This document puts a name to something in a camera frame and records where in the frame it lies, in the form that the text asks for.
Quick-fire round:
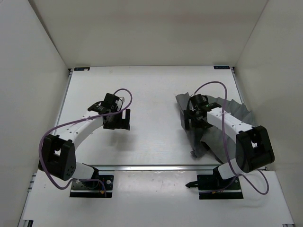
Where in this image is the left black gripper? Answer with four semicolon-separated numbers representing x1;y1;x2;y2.
104;107;131;130

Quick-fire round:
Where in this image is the grey pleated skirt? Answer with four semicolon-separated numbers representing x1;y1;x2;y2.
175;92;257;164

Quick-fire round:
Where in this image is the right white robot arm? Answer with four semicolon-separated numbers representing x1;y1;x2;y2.
183;94;275;190

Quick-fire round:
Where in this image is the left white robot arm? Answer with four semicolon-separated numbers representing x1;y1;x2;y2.
39;93;131;188

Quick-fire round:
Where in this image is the right blue table label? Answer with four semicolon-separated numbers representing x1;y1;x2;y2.
214;65;230;70

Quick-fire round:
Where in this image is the blue table label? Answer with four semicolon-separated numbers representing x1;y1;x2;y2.
73;67;90;71
214;65;230;70

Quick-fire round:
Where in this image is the left blue table label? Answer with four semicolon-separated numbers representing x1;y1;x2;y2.
73;67;90;71

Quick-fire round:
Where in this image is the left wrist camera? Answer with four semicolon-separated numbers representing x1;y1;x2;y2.
116;96;125;106

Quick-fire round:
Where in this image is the aluminium table front rail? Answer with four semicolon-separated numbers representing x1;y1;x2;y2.
94;165;217;171

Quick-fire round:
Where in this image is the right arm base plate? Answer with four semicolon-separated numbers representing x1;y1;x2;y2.
185;174;243;200

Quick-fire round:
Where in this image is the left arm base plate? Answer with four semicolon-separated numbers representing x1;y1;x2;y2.
70;175;114;199

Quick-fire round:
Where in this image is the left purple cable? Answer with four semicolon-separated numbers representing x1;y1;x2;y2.
38;88;133;190

